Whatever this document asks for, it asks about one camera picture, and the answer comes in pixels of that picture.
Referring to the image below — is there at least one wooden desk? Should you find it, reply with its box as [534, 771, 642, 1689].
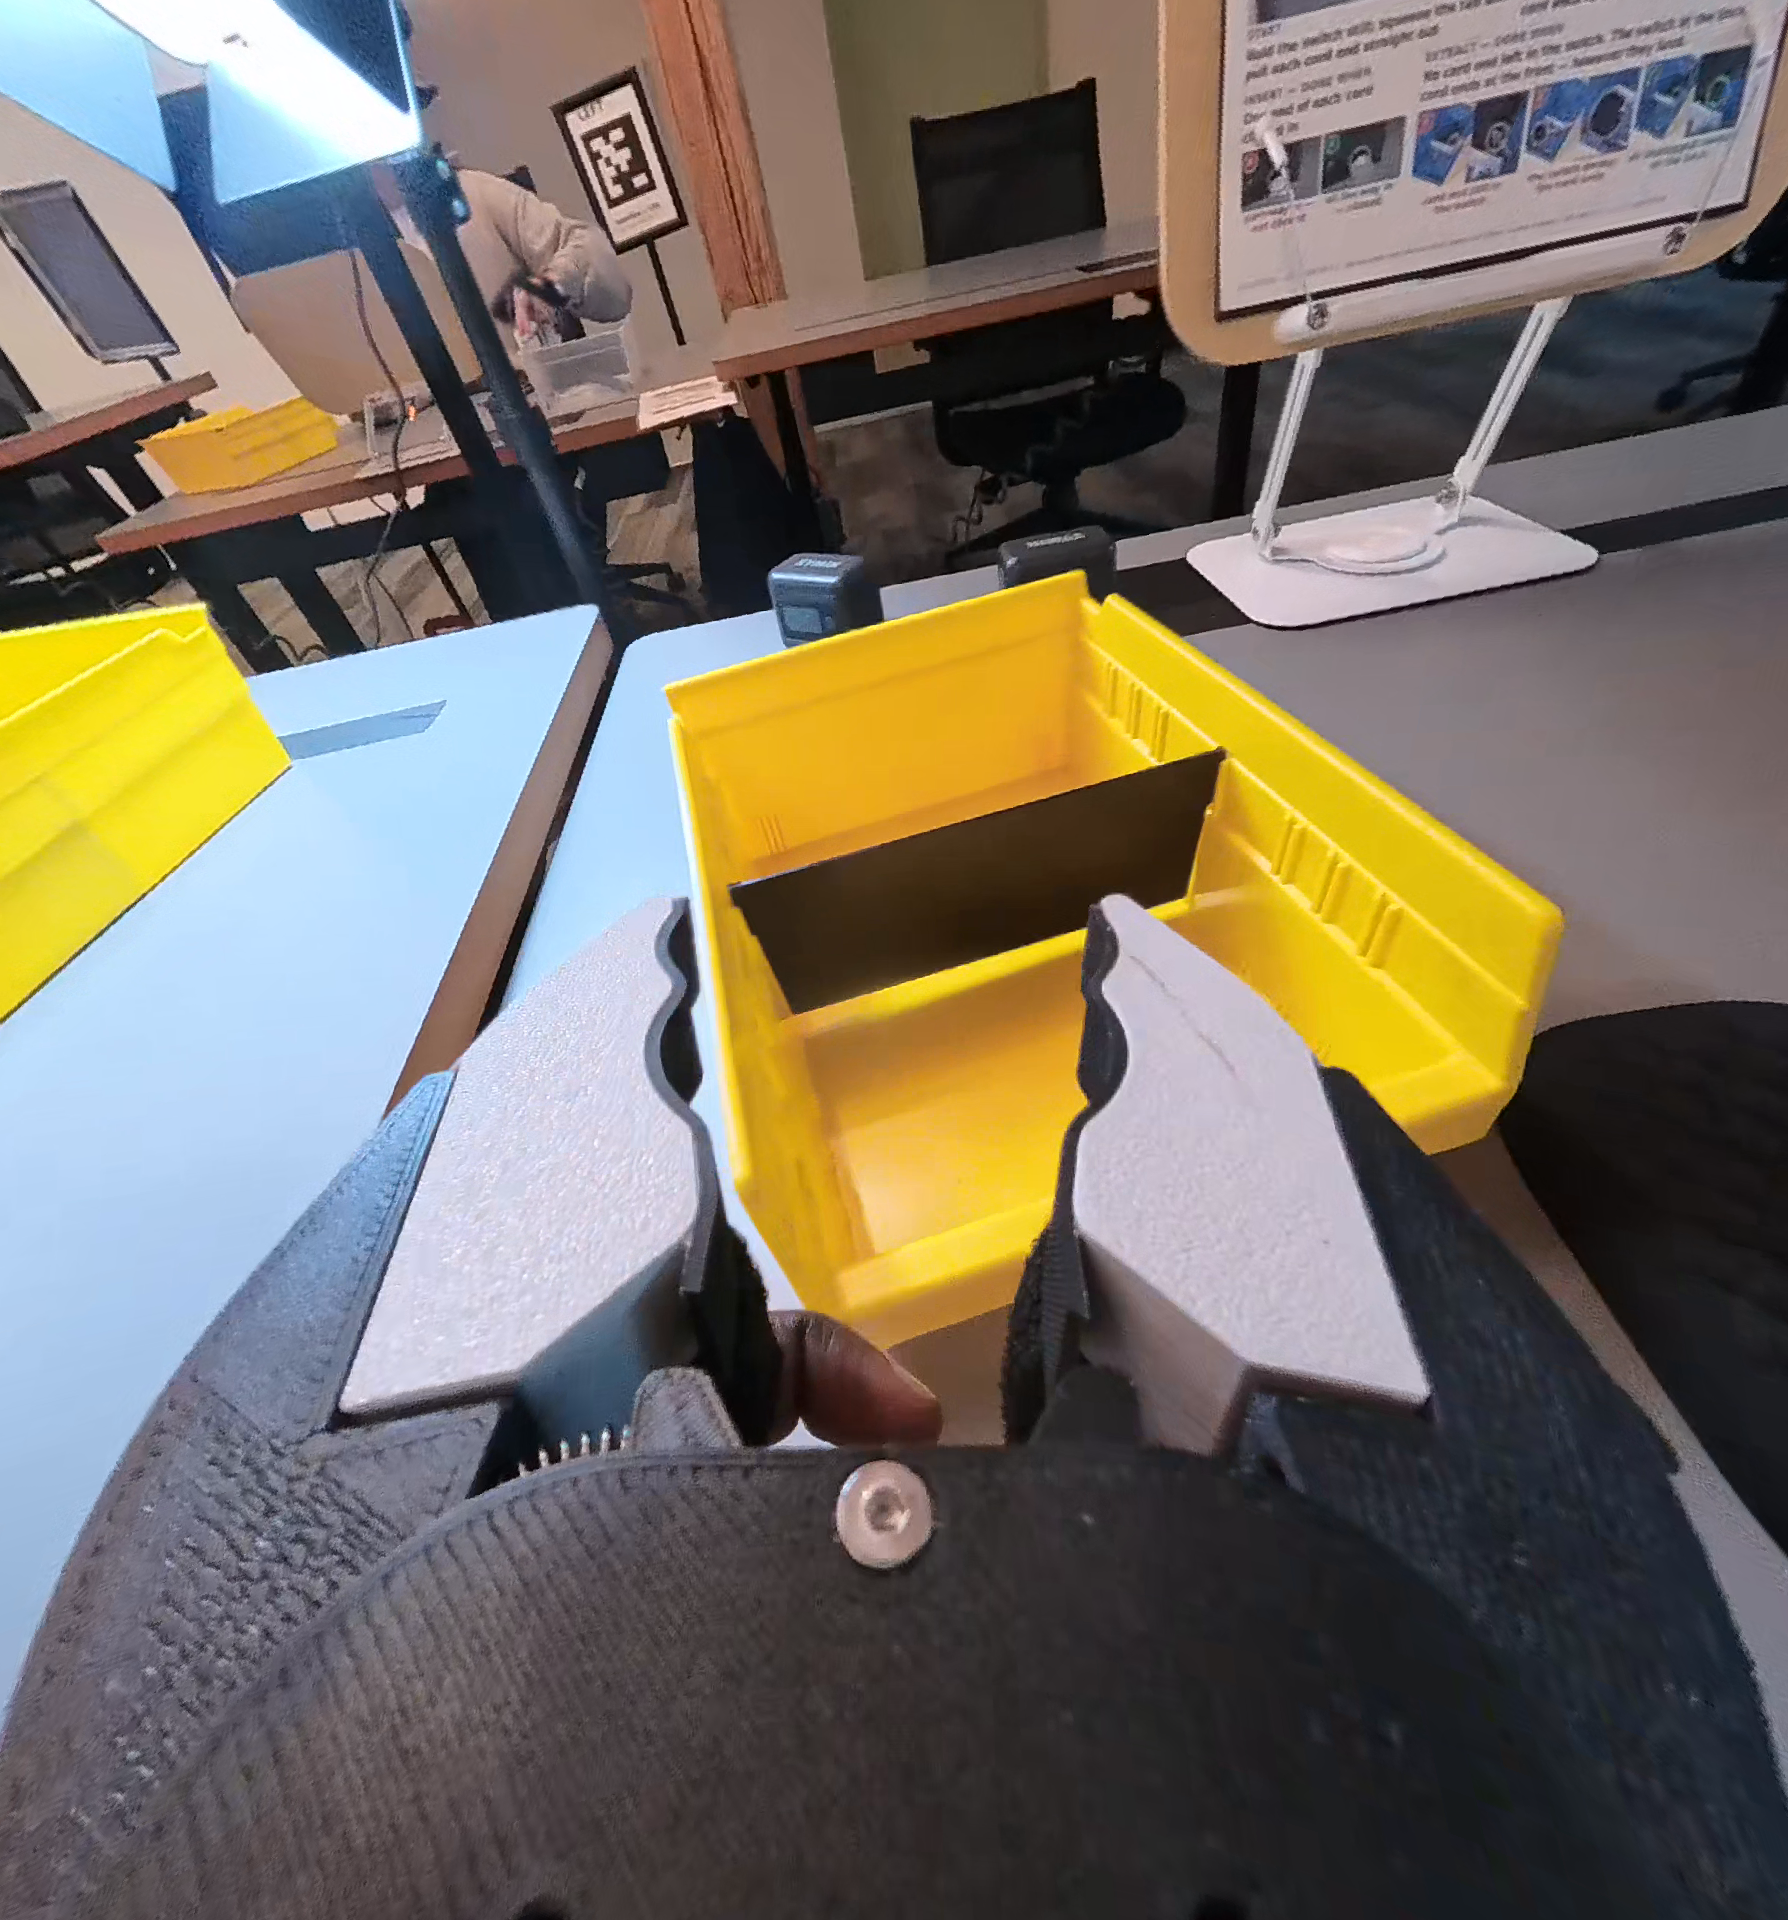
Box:
[711, 222, 1169, 513]
[96, 383, 746, 664]
[0, 372, 223, 602]

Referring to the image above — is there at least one small grey timer device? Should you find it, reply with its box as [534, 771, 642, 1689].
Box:
[767, 553, 884, 646]
[997, 527, 1122, 594]

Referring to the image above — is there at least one black round cushion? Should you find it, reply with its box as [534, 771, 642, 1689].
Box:
[1498, 1001, 1788, 1606]

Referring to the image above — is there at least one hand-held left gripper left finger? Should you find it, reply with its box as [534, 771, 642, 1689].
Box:
[336, 898, 788, 1450]

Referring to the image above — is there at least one black and white tag sign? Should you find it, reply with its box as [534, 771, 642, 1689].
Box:
[550, 64, 690, 349]

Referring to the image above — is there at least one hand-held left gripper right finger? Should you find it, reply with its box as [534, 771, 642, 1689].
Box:
[1000, 894, 1436, 1453]

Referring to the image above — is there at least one black light stand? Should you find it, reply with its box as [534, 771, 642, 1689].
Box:
[376, 146, 634, 639]

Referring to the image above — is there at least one studio light panel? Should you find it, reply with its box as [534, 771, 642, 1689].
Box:
[0, 0, 435, 207]

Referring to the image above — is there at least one instruction board on white stand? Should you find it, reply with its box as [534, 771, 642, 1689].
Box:
[1157, 0, 1788, 629]

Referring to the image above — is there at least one dark tablet screen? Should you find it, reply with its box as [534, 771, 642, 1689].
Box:
[0, 179, 180, 365]

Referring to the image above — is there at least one black office chair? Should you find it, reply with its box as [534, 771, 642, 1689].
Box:
[909, 78, 1188, 519]

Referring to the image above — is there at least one black bin divider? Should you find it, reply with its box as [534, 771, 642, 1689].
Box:
[731, 747, 1226, 1017]

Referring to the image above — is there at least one clear plastic container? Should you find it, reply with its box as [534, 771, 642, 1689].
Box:
[518, 322, 642, 409]

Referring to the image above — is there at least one yellow plastic bin with divider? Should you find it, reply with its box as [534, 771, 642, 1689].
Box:
[665, 577, 1564, 1351]

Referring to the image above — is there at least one person's left hand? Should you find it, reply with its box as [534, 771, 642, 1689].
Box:
[773, 1309, 944, 1450]

